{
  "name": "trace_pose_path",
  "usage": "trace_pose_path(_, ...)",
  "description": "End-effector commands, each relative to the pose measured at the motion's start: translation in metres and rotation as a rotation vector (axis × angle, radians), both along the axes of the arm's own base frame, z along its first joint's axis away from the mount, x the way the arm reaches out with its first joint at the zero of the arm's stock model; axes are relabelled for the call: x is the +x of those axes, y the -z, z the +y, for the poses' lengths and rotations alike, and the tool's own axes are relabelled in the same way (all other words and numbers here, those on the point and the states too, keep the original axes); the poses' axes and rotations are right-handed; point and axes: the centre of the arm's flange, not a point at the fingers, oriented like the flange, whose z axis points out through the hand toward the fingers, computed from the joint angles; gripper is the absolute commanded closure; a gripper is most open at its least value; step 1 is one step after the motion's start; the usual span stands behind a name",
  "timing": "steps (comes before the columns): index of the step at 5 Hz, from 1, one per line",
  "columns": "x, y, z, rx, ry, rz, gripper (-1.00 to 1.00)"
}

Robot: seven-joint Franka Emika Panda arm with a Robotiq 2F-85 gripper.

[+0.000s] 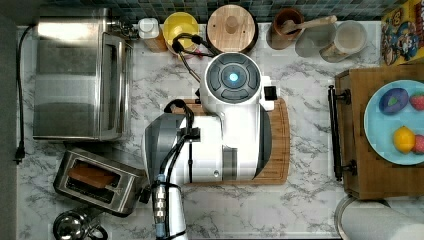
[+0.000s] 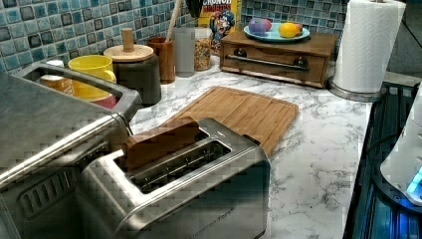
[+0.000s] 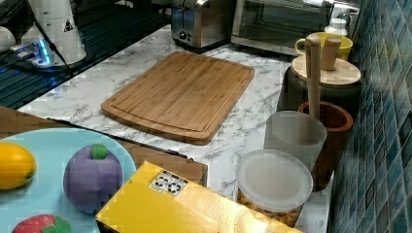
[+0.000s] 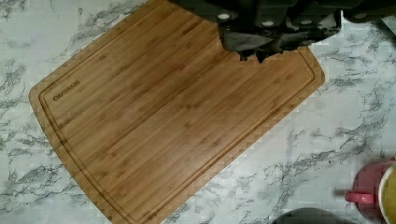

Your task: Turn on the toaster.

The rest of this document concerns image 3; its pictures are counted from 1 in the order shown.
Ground white salt shaker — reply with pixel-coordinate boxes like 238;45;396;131
325;18;347;36

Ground dark canister with wooden lid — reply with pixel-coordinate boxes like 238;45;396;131
277;32;361;117

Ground brown wooden utensil holder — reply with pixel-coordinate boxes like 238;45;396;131
312;101;353;192

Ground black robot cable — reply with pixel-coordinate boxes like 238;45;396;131
22;0;76;78

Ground bamboo cutting board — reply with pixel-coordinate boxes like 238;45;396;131
101;51;255;145

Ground yellow ceramic mug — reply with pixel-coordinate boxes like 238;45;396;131
293;31;354;62

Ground frosted plastic cup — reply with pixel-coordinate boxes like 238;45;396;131
263;111;327;171

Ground stainless steel toaster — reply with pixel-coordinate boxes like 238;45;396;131
171;0;235;49

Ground yellow toy lemon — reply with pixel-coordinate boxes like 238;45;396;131
0;142;37;190

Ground wooden pestle stick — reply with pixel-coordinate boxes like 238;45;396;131
305;35;321;119

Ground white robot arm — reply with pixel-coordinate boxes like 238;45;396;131
1;0;86;68

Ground red toy strawberry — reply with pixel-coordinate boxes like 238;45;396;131
12;215;72;233

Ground plastic container with lid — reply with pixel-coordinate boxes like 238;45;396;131
235;150;313;227

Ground purple toy eggplant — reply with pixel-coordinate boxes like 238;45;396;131
63;144;122;214

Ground yellow cardboard box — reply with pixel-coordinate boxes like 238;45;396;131
95;162;302;233

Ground brown wooden board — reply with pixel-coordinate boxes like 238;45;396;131
0;107;208;186

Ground stainless toaster oven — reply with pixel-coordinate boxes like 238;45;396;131
231;0;361;55

